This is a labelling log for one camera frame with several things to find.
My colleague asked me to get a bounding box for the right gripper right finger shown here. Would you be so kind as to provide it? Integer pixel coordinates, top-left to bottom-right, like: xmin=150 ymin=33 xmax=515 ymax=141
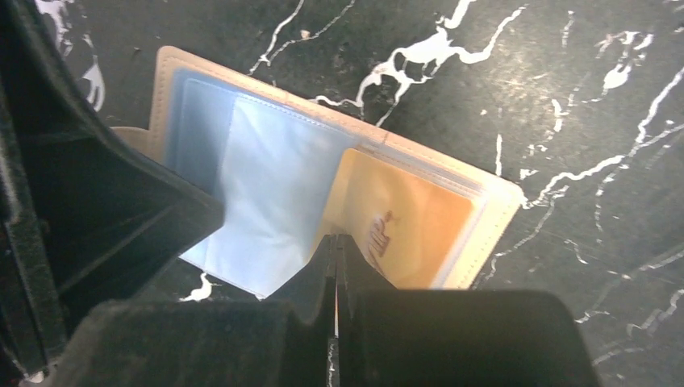
xmin=335 ymin=235 xmax=600 ymax=386

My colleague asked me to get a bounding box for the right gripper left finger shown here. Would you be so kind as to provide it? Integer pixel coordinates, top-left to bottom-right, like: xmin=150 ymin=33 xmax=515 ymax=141
xmin=53 ymin=235 xmax=336 ymax=386

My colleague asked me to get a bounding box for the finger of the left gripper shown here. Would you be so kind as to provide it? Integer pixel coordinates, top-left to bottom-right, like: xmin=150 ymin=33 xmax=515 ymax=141
xmin=1 ymin=1 xmax=223 ymax=374

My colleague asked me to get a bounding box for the gold credit card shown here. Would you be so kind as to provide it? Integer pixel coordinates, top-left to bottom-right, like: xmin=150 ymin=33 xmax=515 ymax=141
xmin=314 ymin=149 xmax=475 ymax=289

